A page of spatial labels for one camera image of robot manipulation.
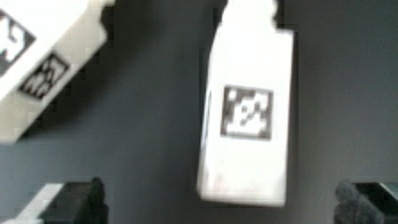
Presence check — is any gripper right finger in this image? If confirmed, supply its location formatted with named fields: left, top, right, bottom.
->
left=335, top=181, right=398, bottom=224

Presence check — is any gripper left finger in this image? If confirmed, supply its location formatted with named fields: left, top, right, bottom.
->
left=18, top=178, right=109, bottom=224

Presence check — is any white table leg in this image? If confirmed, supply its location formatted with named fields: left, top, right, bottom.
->
left=0, top=0, right=118, bottom=144
left=198, top=0, right=294, bottom=207

